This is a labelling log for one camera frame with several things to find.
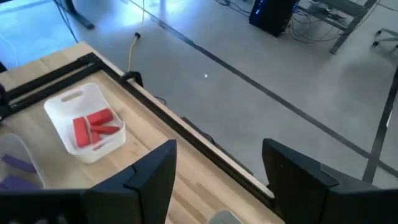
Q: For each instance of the black floor tape strip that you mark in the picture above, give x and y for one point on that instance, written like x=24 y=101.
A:
x=248 y=80
x=382 y=130

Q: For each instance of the black frame bracket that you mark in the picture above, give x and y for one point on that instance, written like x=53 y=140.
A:
x=132 y=77

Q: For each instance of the black computer tower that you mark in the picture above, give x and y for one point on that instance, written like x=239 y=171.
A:
x=272 y=14

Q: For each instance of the red block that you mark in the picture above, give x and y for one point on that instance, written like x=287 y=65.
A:
x=81 y=132
x=100 y=116
x=95 y=138
x=105 y=129

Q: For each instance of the black desk leg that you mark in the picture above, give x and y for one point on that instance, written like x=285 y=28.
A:
x=84 y=23

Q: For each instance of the white plastic bin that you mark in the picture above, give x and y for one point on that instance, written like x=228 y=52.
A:
x=62 y=104

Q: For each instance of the black metal desk frame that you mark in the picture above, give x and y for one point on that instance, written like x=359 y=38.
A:
x=350 y=29

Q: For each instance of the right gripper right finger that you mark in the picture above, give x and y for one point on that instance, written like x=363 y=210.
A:
x=295 y=189

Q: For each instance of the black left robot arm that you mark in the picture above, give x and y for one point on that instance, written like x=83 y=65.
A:
x=2 y=102

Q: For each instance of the purple block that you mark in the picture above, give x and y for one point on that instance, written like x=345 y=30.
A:
x=18 y=183
x=18 y=164

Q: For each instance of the clear plastic bin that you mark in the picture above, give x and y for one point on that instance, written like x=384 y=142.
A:
x=9 y=146

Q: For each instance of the office chair wheel base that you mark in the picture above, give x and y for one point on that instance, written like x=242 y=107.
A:
x=385 y=39

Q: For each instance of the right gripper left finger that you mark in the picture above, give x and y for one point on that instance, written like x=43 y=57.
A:
x=143 y=189

